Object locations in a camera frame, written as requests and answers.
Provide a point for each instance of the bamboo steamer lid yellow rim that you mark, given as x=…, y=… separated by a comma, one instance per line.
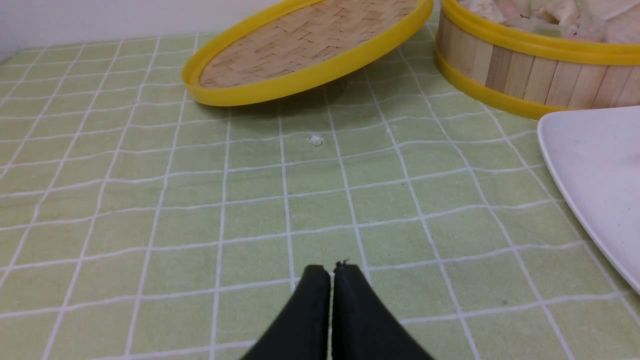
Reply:
x=297, y=45

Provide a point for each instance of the white square plate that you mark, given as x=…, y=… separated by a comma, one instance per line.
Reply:
x=594, y=159

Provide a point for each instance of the green checkered tablecloth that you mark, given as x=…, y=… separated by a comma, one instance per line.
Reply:
x=137, y=224

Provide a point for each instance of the white dumpling in steamer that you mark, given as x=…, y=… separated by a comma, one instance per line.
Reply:
x=486, y=9

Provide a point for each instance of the bamboo steamer basket yellow rim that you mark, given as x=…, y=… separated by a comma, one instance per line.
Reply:
x=532, y=75

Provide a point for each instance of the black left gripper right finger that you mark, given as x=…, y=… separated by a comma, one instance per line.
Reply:
x=362, y=326

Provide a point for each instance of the white crumb on tablecloth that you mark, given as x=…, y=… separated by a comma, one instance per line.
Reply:
x=316, y=140

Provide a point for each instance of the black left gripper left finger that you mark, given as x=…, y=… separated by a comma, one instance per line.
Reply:
x=301, y=329

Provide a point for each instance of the pink dumpling in steamer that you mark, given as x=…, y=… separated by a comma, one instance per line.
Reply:
x=509, y=10

